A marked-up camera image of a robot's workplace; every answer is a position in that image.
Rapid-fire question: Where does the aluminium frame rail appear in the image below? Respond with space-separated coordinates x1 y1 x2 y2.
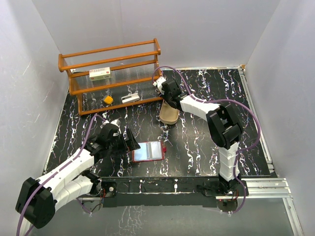
238 64 304 236

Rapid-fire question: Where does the yellow square object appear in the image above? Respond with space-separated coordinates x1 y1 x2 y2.
103 95 114 105

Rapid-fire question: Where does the white stapler-like object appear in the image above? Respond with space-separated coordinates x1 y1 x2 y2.
121 93 140 104

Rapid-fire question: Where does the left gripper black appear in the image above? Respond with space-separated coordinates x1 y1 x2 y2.
107 128 140 157

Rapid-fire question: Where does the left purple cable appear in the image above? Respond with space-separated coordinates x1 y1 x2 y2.
16 114 109 236

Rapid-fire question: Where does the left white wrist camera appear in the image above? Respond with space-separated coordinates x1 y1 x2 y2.
110 119 121 128

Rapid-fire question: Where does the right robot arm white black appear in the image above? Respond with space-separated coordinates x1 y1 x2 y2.
153 77 243 195

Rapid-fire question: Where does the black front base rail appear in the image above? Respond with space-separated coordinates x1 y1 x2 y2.
101 177 223 207

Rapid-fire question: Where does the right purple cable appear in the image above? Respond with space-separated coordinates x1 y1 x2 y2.
152 65 261 214

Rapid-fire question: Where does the red leather card holder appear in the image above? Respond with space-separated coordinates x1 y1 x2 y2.
132 141 166 163

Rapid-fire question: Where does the wooden shelf rack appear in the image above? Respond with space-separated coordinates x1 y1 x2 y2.
58 38 162 116

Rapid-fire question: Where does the purple cable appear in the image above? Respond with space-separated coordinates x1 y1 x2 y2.
152 65 261 214
16 114 109 236

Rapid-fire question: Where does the white red box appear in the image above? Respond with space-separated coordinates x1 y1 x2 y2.
89 67 111 81

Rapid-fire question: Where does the beige oval tray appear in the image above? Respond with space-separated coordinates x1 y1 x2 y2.
159 101 180 125

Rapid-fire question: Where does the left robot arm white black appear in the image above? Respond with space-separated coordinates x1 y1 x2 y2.
15 120 140 229

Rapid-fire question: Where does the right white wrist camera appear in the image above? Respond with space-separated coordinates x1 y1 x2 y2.
153 76 166 94

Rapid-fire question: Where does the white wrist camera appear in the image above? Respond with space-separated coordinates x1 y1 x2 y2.
110 119 121 128
153 76 166 94

